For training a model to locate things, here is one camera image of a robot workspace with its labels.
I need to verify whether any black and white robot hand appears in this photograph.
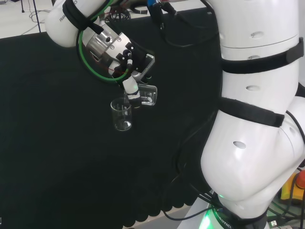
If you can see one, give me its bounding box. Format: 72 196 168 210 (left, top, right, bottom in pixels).
115 70 153 110

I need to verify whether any wide clear glass beaker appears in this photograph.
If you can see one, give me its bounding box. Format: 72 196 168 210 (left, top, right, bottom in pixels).
136 83 158 106

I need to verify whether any tall clear glass beaker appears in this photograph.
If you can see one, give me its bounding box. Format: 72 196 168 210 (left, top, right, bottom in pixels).
110 97 133 132

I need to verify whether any black bench cloth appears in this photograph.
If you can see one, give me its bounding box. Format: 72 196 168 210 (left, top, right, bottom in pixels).
0 6 305 229

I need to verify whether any yellow stop button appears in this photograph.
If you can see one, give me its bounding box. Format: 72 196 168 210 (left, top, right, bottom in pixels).
280 169 305 206

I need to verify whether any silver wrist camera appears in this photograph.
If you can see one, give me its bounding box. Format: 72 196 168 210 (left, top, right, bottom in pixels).
130 53 156 81

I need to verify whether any green cable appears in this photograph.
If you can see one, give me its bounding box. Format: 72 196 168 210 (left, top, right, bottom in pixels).
75 0 133 84

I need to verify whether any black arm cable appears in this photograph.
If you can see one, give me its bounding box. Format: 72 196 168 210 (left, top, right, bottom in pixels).
147 0 221 47

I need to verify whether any black base cable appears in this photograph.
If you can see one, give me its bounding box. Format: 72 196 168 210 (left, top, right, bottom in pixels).
163 112 216 221

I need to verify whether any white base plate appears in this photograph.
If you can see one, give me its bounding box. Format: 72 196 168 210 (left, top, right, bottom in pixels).
177 188 216 229

